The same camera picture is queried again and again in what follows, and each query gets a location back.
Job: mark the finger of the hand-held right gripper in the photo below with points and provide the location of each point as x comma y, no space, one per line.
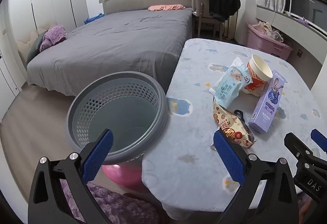
293,141
319,137

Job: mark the beige chair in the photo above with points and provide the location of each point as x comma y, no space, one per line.
201,9

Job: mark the bedside table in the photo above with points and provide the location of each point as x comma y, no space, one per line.
195,22

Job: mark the light blue wet wipes packet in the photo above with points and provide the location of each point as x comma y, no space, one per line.
227,83

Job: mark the pink plastic storage box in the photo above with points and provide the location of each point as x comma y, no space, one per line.
265,44

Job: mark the beige printed snack bag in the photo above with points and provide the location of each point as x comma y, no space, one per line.
230,124

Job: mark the blue cloth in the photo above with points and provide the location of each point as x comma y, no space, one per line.
93,18

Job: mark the purple cartoon carton box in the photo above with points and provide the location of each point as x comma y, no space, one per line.
268,104

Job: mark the grey perforated plastic basket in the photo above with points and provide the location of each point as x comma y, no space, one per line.
115,101

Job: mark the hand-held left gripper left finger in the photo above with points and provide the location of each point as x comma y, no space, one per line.
98,155

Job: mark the light blue printed blanket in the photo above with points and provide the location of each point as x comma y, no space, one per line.
194,137

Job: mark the white door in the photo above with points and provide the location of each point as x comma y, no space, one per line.
7,73

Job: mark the dark grey cushion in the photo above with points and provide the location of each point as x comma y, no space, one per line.
34,48

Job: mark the person's right forearm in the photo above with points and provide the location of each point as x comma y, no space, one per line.
315,212

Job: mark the pink cloth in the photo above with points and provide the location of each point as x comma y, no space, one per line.
166,7

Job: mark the purple fluffy blanket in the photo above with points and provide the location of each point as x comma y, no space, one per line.
122,206

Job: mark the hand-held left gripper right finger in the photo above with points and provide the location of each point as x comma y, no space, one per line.
230,160

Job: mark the orange patterned paper cup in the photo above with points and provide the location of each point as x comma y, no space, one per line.
258,78

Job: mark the wall socket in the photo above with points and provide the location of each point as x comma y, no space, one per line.
300,54

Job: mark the purple knit garment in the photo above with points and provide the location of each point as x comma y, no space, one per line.
53,36

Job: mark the pile of pale clothes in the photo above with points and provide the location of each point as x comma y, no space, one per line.
268,27

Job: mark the beige crown-shaped cushion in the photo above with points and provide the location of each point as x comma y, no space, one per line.
24,42

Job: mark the bed with grey sheet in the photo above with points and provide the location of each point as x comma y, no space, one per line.
115,42

